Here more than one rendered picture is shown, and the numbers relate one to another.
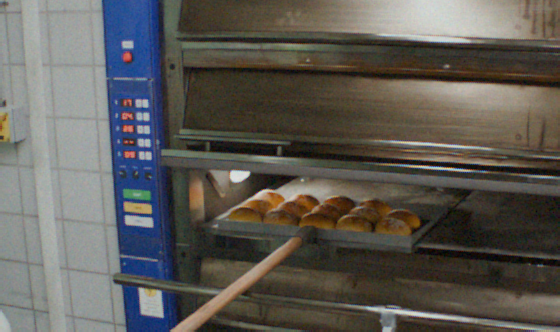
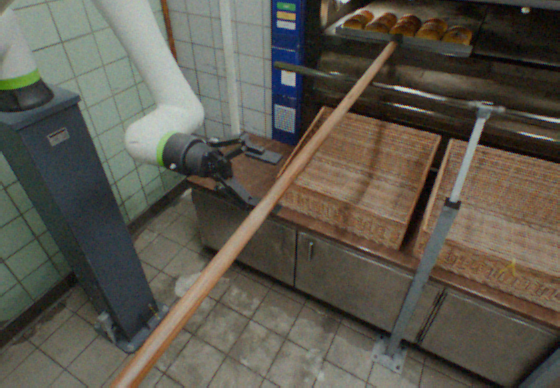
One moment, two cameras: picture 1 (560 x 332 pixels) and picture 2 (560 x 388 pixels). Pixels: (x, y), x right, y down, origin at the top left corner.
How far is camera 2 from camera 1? 1.41 m
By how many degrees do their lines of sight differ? 24
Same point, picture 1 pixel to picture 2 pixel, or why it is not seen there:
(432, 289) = (478, 83)
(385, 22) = not seen: outside the picture
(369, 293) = (431, 82)
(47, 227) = (226, 26)
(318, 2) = not seen: outside the picture
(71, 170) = not seen: outside the picture
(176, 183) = not seen: outside the picture
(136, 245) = (282, 41)
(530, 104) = not seen: outside the picture
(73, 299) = (241, 71)
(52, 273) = (229, 55)
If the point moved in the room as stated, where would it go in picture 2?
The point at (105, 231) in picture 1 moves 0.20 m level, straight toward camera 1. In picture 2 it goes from (262, 30) to (266, 44)
